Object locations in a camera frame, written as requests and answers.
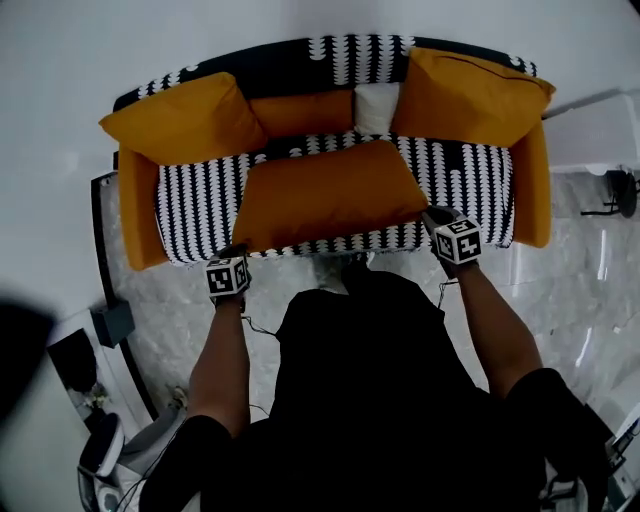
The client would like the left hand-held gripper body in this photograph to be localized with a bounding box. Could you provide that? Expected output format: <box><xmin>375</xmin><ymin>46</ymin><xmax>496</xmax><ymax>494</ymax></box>
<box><xmin>204</xmin><ymin>253</ymin><xmax>252</xmax><ymax>309</ymax></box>

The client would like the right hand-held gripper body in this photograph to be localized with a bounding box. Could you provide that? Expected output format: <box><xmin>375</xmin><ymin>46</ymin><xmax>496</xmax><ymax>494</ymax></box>
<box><xmin>429</xmin><ymin>216</ymin><xmax>483</xmax><ymax>266</ymax></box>

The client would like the large orange cushion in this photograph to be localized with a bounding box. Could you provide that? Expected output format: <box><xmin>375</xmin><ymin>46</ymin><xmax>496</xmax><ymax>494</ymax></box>
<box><xmin>98</xmin><ymin>71</ymin><xmax>269</xmax><ymax>167</ymax></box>
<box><xmin>231</xmin><ymin>138</ymin><xmax>431</xmax><ymax>253</ymax></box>

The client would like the orange cushion with black zipper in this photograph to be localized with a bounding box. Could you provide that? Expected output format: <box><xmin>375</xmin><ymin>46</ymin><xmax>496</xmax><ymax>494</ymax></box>
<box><xmin>390</xmin><ymin>46</ymin><xmax>557</xmax><ymax>149</ymax></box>

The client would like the small white cushion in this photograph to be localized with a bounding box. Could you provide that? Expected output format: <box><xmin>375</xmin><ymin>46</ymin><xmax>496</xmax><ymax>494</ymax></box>
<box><xmin>353</xmin><ymin>82</ymin><xmax>401</xmax><ymax>136</ymax></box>

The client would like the small orange cushion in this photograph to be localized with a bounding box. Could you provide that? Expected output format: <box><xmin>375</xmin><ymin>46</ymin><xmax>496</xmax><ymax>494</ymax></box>
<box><xmin>248</xmin><ymin>89</ymin><xmax>357</xmax><ymax>141</ymax></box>

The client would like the person's left forearm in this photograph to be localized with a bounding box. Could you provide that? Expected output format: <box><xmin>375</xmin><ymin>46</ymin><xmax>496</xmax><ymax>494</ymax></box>
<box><xmin>187</xmin><ymin>294</ymin><xmax>252</xmax><ymax>439</ymax></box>

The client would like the person's right forearm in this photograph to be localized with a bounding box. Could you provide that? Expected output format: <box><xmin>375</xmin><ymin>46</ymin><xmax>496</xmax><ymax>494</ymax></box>
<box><xmin>452</xmin><ymin>262</ymin><xmax>545</xmax><ymax>399</ymax></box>

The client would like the orange sofa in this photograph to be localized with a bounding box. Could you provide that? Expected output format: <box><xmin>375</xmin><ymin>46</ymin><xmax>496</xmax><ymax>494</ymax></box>
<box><xmin>98</xmin><ymin>34</ymin><xmax>557</xmax><ymax>272</ymax></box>

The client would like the black floor trim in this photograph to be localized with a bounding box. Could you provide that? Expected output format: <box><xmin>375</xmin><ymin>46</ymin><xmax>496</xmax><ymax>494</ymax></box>
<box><xmin>90</xmin><ymin>174</ymin><xmax>160</xmax><ymax>421</ymax></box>

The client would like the black box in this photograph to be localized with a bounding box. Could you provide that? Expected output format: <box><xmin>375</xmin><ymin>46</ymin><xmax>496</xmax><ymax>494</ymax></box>
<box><xmin>90</xmin><ymin>301</ymin><xmax>136</xmax><ymax>350</ymax></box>

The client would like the black bag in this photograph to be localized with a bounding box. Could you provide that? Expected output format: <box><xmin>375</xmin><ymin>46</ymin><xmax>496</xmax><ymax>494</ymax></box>
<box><xmin>47</xmin><ymin>328</ymin><xmax>99</xmax><ymax>394</ymax></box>

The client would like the black chair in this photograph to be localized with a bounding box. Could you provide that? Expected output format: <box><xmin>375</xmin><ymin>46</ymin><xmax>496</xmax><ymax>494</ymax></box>
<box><xmin>579</xmin><ymin>169</ymin><xmax>640</xmax><ymax>220</ymax></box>

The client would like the person's black shirt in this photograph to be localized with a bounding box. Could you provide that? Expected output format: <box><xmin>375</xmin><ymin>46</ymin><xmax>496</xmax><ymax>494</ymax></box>
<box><xmin>139</xmin><ymin>264</ymin><xmax>616</xmax><ymax>512</ymax></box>

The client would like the grey white headset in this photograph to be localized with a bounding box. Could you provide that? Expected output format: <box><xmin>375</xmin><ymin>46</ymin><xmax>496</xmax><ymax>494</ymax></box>
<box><xmin>79</xmin><ymin>412</ymin><xmax>126</xmax><ymax>479</ymax></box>

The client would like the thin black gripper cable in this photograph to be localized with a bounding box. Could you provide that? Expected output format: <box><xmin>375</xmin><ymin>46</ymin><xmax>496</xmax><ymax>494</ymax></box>
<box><xmin>239</xmin><ymin>312</ymin><xmax>279</xmax><ymax>338</ymax></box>
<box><xmin>435</xmin><ymin>279</ymin><xmax>459</xmax><ymax>310</ymax></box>

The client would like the white strap with buckle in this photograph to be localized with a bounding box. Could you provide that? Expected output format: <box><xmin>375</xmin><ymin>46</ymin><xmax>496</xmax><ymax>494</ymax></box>
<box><xmin>542</xmin><ymin>474</ymin><xmax>591</xmax><ymax>512</ymax></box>

